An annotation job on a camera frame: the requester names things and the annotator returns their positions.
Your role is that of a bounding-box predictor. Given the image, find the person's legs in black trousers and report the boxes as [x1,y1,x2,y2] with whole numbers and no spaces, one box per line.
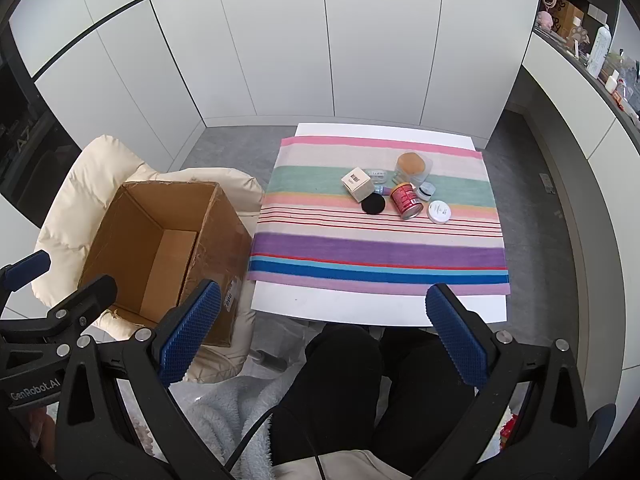
[270,324,481,480]

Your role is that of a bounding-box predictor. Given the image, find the striped colourful cloth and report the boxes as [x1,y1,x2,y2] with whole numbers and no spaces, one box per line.
[246,135,511,297]

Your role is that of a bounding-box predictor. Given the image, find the brown printed box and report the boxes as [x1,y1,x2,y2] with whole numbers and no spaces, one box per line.
[552,0,586,38]

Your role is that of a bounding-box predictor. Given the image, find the grey metal table foot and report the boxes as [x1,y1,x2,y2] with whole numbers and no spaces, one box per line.
[252,349,287,373]

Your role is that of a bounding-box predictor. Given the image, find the brown cardboard box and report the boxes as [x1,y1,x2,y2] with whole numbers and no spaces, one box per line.
[77,181,253,348]

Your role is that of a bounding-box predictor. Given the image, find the translucent square plastic container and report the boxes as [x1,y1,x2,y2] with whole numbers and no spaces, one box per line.
[397,154,434,186]

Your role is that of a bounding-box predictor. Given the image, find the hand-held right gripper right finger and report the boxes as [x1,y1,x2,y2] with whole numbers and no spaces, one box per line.
[425,282,591,480]

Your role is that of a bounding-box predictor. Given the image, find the tall white bottle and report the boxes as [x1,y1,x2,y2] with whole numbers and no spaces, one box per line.
[586,24,612,80]

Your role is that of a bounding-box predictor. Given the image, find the grey fluffy rug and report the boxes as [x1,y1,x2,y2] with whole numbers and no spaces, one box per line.
[185,375,301,480]

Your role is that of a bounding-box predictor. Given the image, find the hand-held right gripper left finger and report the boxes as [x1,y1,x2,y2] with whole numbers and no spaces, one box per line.
[55,281,236,480]

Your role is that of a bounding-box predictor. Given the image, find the orange round object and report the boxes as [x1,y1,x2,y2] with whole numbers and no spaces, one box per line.
[395,152,426,186]

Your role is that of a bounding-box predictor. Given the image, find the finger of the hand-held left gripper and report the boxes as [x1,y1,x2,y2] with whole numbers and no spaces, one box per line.
[47,275,118,341]
[0,251,52,295]

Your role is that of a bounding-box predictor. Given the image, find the black cable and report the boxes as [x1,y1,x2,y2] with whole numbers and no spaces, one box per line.
[222,405,326,480]

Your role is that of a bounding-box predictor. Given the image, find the red pink small toy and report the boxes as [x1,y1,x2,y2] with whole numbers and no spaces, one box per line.
[390,181,423,221]

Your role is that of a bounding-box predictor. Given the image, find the small beige cube box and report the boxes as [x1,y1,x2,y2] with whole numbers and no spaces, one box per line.
[341,166,376,203]

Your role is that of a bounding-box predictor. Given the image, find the white table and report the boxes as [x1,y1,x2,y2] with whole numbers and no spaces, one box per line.
[250,122,508,325]

